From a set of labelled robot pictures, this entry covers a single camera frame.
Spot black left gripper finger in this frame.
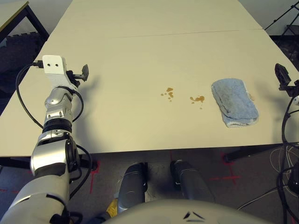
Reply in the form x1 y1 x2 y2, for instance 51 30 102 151
81 64 90 82

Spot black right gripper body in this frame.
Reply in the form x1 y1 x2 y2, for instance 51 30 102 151
279 79 299 97

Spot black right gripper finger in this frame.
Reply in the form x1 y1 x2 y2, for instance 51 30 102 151
274 63 292 87

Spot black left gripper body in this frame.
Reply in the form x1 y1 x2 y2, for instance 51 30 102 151
66 69 83 88

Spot blue terry cloth rag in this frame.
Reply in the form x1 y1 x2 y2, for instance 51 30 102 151
211 78 260 128

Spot black foam floor mat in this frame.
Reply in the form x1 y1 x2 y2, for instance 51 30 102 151
270 35 299 73
0 34 47 117

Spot black tripod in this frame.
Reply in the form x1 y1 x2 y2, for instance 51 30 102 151
263 0 299 37

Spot black table foot bar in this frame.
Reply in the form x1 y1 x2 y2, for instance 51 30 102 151
224 145 282 163
0 155 99 171

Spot brown spill of several droplets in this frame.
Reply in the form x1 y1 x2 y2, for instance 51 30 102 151
160 87 175 103

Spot brown spill with long puddle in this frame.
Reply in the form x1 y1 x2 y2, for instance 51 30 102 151
189 95 206 110

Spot grey robot left leg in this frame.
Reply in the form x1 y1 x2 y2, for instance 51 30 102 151
116 162 148 214

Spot grey robot leg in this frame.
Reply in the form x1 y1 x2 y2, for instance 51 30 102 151
116 162 148 214
170 160 215 203

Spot yellow floor object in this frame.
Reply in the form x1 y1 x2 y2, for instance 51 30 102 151
106 198 119 219

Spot grey robot right leg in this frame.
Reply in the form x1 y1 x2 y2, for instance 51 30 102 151
170 160 215 203

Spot grey robot torso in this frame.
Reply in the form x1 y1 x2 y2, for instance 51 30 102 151
102 198 281 224

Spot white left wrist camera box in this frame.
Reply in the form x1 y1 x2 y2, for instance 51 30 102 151
42 55 78 91

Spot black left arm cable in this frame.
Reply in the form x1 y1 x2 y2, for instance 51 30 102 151
15 60 93 201

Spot side table with black frame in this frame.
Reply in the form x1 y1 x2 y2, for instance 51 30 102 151
0 0 50 42

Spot white floor cable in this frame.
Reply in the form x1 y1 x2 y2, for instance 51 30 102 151
237 145 299 210

